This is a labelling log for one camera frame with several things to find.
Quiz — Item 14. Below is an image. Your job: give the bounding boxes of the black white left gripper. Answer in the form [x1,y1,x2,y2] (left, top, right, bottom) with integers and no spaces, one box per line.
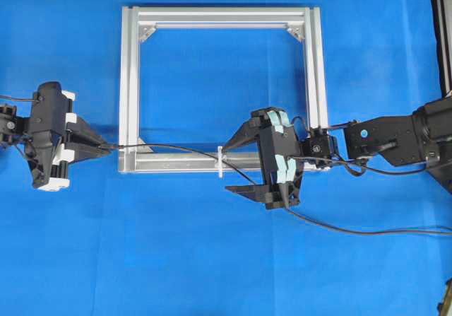
[26,81,110,192]

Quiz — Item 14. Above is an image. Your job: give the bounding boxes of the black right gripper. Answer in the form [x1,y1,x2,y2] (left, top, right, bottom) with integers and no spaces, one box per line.
[222,107,304,209]

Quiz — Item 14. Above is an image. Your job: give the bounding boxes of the black usb wire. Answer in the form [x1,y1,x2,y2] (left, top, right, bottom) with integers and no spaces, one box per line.
[100,142,452,238]

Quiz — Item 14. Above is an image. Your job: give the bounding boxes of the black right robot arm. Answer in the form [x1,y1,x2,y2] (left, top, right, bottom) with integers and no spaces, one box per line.
[222,97,451,209]

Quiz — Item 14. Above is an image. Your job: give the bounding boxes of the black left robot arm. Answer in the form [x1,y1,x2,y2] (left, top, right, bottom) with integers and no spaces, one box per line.
[1,81,114,192]

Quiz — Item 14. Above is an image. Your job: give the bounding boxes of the yellowish object bottom right corner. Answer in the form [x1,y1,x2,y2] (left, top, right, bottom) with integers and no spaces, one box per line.
[436,279,452,316]

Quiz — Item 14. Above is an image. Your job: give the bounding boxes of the black metal stand right edge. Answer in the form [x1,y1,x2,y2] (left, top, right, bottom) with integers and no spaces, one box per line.
[431,0,452,97]

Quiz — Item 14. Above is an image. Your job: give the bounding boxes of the white string loop holder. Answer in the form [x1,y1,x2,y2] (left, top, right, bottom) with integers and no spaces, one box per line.
[217,146,225,178]

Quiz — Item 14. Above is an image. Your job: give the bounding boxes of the aluminium extrusion frame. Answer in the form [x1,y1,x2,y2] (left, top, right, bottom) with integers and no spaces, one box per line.
[118,6,329,174]

